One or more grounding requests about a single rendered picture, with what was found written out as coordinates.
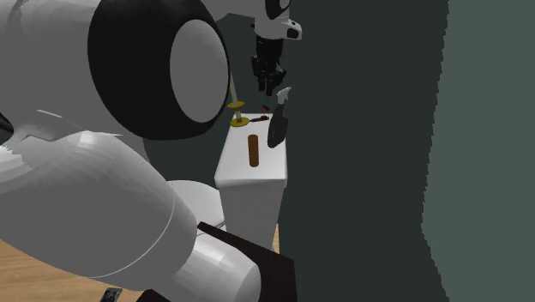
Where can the black spray bottle white nozzle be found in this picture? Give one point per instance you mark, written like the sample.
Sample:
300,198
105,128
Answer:
277,127

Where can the white toilet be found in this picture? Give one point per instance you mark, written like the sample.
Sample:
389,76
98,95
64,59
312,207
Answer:
250,209

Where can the dark flat rectangular object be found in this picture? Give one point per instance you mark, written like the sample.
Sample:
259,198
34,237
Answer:
110,295

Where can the small black red tool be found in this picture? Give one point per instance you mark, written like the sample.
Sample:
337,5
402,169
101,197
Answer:
259,118

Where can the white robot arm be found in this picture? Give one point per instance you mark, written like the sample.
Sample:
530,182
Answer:
83,200

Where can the yellow stand with pale rod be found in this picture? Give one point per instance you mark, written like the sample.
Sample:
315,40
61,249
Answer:
239,122

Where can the dark robot stand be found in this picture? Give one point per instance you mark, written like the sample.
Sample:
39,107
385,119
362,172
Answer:
271,272

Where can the brown cylinder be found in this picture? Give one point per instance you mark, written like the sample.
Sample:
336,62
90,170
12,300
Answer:
253,150

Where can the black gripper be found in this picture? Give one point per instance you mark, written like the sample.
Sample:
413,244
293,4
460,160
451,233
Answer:
268,52

